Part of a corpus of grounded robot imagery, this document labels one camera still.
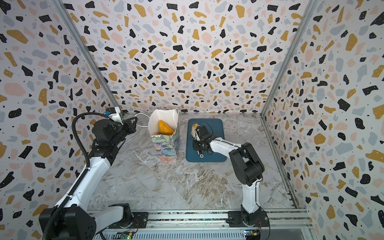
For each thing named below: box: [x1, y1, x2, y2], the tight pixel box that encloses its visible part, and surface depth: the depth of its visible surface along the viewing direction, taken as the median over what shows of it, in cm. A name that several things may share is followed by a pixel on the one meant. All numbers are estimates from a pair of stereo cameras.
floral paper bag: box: [148, 109, 179, 162], surface depth 90 cm
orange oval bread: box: [158, 120, 174, 136], surface depth 94 cm
